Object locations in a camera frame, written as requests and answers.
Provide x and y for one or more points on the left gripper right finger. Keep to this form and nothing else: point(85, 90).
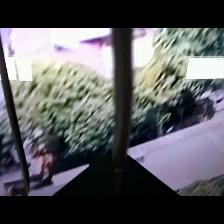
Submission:
point(146, 181)

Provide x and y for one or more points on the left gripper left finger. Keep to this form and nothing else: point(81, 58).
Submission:
point(93, 180)

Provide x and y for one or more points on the brown clothes hanger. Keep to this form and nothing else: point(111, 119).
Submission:
point(122, 100)

